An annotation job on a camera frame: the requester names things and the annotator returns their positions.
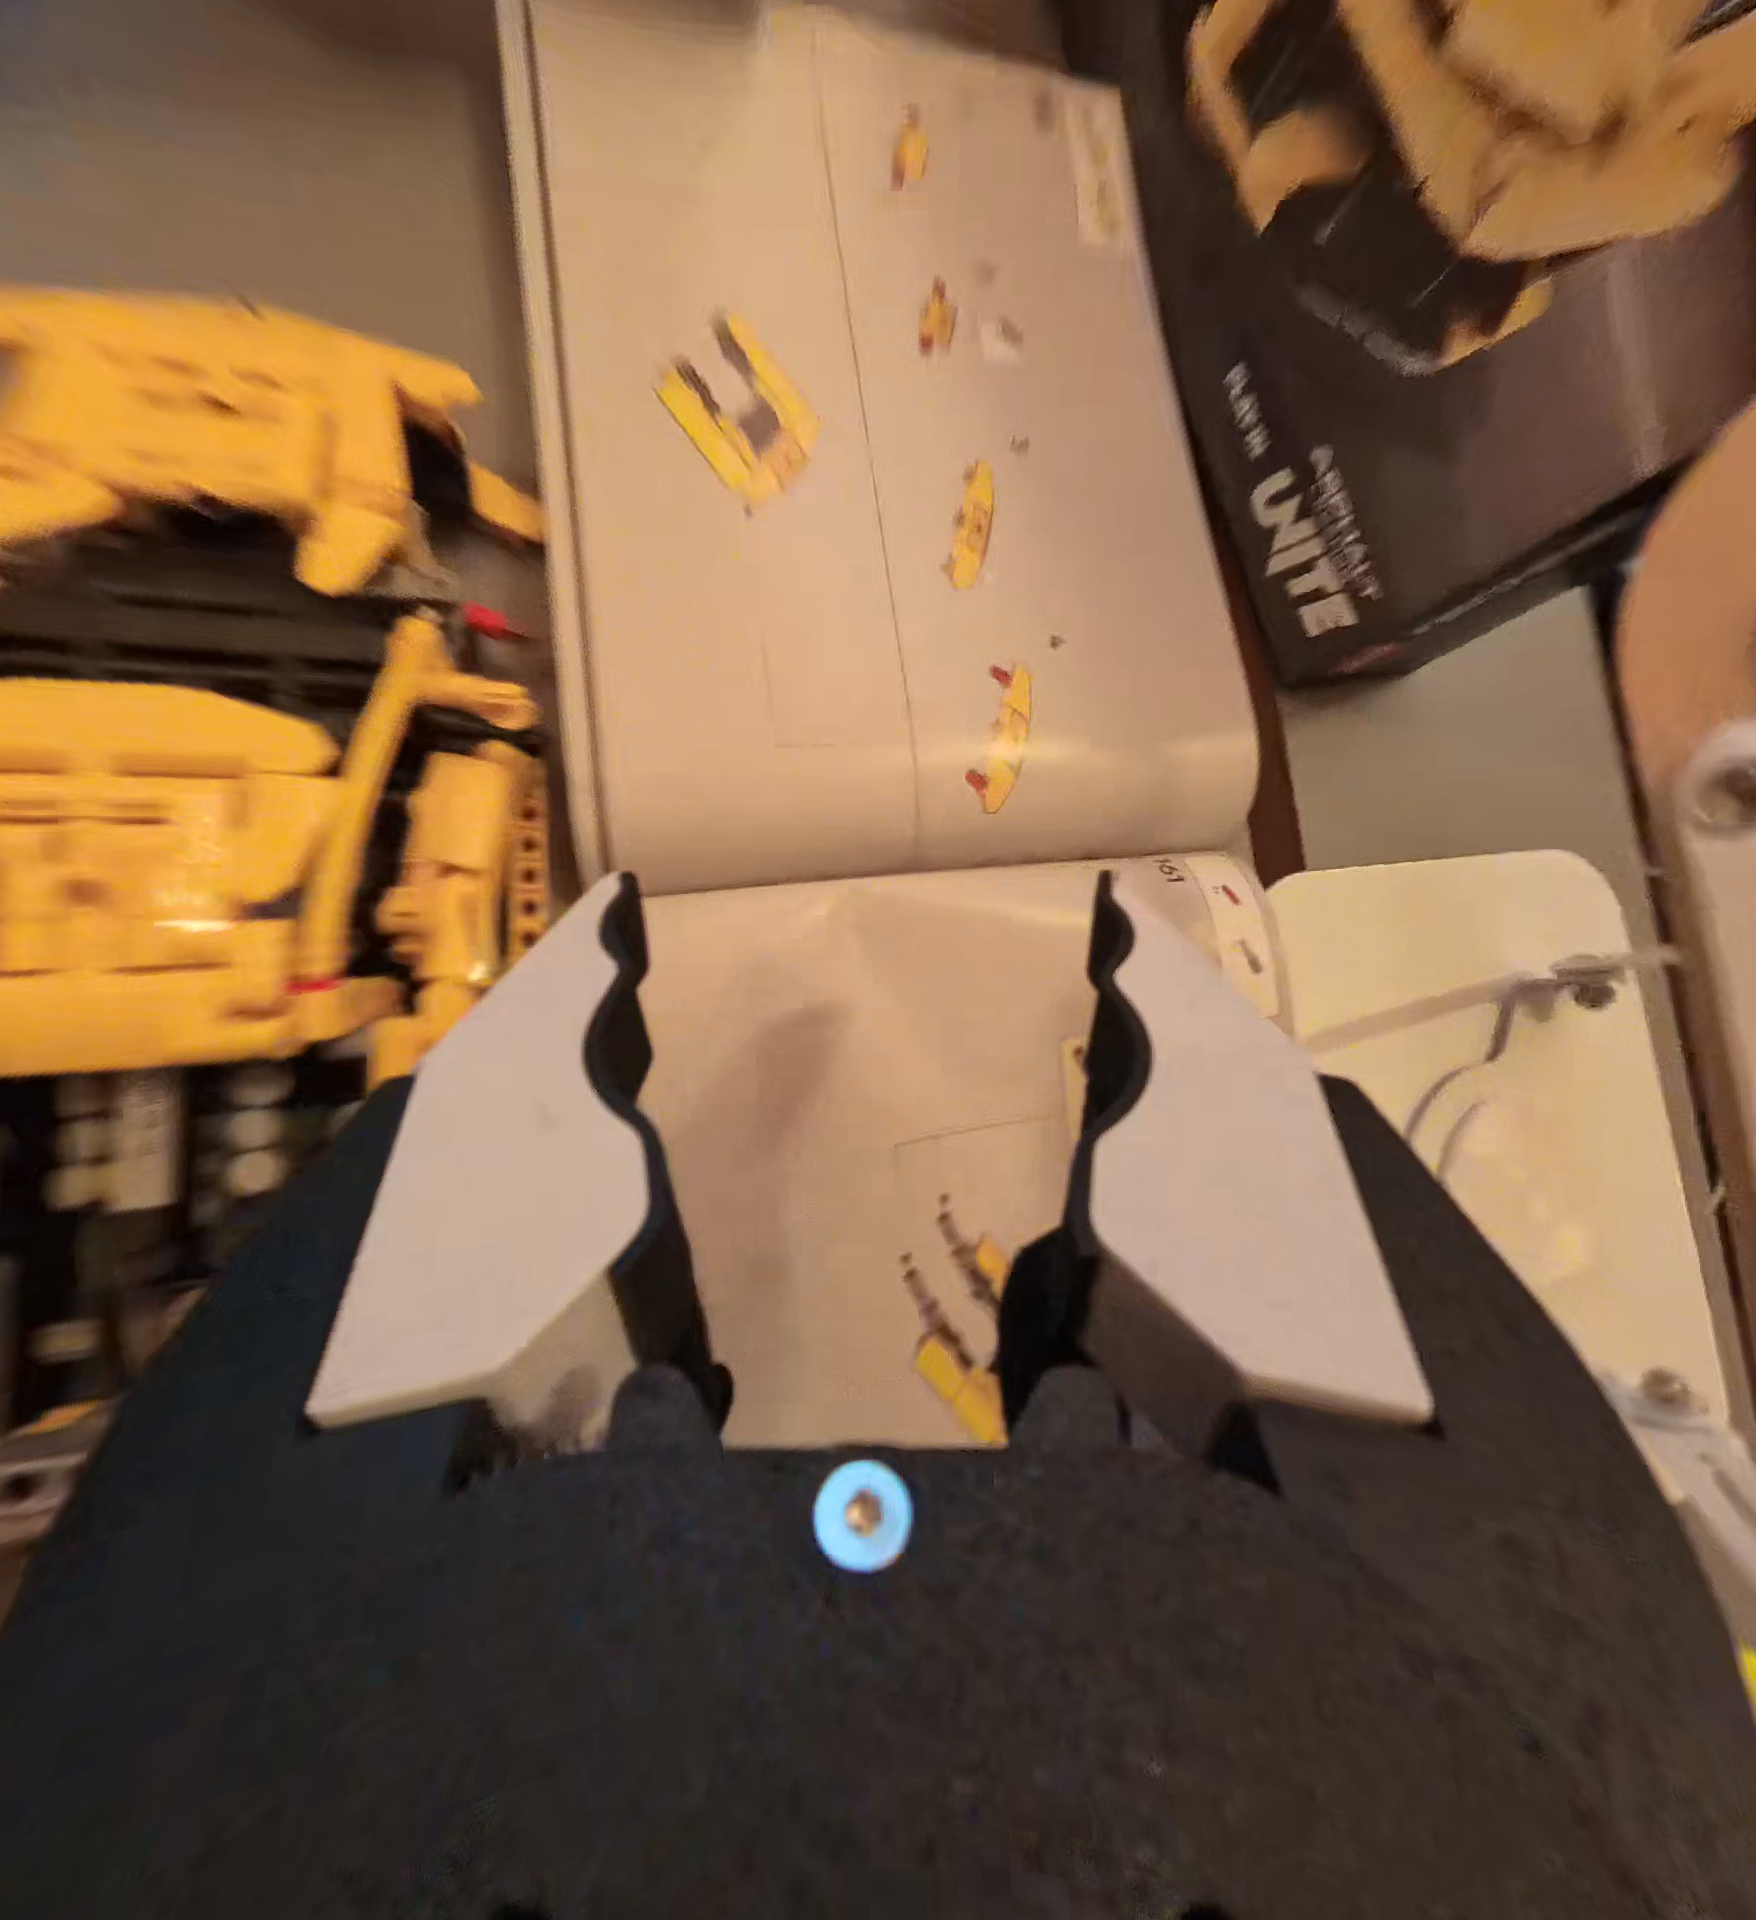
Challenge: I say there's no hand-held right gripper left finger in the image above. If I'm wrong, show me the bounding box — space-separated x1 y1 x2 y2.
306 871 733 1432

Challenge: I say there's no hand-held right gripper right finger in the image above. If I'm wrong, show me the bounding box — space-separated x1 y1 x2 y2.
998 869 1438 1454

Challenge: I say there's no yellow brick car model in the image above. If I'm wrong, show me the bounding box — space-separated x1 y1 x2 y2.
0 285 562 1562

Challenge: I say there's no open instruction booklet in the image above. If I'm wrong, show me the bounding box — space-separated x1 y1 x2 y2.
497 0 1287 1454

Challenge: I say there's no black brick set box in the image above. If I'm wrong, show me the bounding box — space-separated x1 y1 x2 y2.
1112 0 1756 691

